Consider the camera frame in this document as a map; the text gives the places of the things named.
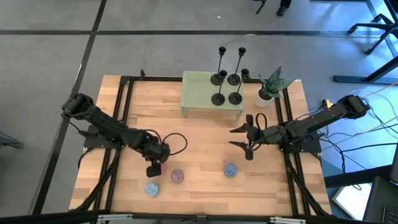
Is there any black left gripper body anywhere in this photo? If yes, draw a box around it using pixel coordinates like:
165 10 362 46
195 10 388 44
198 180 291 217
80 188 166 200
141 136 172 165

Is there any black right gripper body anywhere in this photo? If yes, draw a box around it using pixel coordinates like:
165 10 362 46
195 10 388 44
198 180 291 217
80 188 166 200
244 114 272 162

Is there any maroon patterned round coaster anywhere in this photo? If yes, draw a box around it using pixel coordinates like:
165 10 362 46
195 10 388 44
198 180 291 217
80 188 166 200
170 169 185 184

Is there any dark blue floral coaster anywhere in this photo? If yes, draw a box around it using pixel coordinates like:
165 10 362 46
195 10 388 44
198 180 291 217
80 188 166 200
223 164 239 179

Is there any black metal candlestick holder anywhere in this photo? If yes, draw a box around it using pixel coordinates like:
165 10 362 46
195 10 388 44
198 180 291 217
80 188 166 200
210 46 227 86
211 70 228 106
228 68 251 106
227 47 248 86

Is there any light blue patterned coaster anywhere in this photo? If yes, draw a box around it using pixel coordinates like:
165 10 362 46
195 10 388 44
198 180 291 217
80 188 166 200
144 182 160 198

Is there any potted snake plant white pot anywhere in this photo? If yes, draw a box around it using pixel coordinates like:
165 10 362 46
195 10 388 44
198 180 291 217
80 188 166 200
254 65 295 108

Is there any green perforated metal shelf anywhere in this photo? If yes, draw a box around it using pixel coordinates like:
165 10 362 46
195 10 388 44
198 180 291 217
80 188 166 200
180 70 245 120

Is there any black floor beam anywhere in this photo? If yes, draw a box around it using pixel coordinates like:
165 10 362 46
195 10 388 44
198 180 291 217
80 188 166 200
323 164 392 189

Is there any white board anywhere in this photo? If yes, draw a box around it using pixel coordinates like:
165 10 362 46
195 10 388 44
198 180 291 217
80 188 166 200
331 182 373 222

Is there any black stand leg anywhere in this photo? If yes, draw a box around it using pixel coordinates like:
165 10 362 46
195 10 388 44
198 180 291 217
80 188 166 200
255 0 268 15

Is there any black desk foot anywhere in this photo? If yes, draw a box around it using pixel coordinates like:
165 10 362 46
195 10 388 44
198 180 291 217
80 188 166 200
333 55 398 85

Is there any dark laptop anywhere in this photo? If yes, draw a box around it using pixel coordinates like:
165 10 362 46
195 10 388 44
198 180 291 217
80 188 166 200
362 175 398 224

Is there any grey floor object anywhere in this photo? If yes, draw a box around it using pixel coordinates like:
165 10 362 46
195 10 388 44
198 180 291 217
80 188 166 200
0 132 25 149

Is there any black office chair base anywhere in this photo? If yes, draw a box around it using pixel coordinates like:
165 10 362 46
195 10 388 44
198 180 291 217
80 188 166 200
347 12 398 56

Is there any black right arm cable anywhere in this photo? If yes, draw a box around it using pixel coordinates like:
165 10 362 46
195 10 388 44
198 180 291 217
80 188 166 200
254 112 269 131

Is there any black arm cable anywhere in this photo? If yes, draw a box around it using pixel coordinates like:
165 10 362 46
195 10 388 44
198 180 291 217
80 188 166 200
154 129 189 156
254 112 269 131

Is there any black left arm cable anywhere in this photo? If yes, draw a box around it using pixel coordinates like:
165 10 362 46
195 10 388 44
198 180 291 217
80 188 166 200
154 129 189 156

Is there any silver aluminium bracket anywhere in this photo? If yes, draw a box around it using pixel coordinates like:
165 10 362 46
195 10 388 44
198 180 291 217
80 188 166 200
96 213 134 224
269 217 307 224

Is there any beige floor cable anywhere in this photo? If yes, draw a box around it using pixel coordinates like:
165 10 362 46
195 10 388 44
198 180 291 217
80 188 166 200
322 116 398 152

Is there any black floor cable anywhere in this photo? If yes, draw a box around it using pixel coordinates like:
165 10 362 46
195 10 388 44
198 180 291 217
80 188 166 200
340 141 398 153

